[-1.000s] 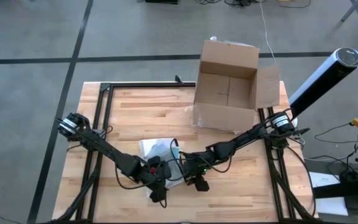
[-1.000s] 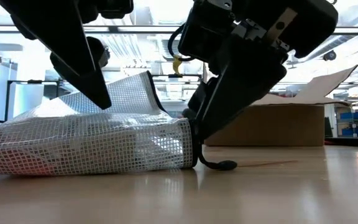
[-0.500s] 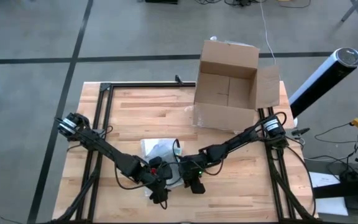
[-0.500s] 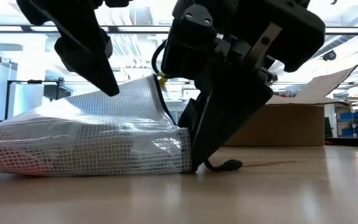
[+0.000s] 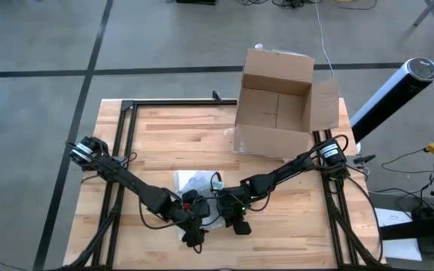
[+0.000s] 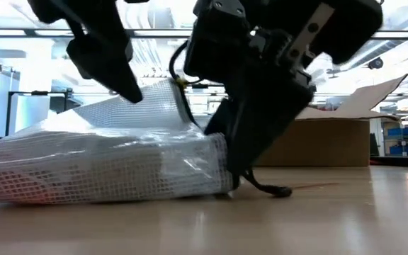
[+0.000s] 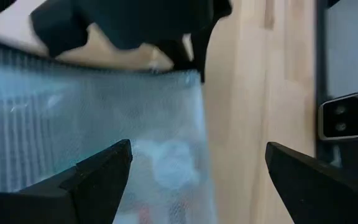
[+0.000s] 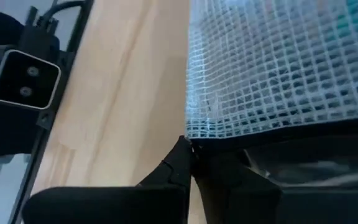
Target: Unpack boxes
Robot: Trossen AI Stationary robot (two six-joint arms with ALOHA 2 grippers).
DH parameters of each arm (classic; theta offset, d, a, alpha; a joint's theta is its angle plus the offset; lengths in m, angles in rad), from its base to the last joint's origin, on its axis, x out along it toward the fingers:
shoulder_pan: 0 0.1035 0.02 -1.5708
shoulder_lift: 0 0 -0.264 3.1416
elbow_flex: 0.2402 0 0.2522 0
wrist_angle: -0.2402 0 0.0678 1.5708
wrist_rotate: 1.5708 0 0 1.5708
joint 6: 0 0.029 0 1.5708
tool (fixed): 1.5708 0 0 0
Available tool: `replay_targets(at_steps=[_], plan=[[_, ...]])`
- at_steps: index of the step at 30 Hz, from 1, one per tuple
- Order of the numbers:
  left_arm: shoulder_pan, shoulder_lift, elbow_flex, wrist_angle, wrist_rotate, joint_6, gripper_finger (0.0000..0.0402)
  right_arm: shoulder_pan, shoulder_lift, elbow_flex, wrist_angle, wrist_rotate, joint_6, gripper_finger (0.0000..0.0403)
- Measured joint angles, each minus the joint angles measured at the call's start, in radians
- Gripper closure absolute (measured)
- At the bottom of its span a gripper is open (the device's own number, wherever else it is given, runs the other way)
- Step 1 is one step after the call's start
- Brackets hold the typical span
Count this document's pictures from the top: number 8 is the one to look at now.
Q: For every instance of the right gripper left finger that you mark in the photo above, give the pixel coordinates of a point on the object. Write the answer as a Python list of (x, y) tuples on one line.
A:
[(120, 205)]

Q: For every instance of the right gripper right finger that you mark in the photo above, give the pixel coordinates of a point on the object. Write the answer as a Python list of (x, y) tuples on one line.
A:
[(244, 202)]

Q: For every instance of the grey mesh zipper pouch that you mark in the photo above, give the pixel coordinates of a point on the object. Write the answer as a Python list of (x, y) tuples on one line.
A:
[(275, 62)]

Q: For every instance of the black aluminium rig frame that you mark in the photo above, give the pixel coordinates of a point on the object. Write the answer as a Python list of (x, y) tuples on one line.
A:
[(31, 171)]

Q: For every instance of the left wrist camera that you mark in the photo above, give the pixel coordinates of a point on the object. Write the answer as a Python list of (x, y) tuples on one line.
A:
[(26, 81)]

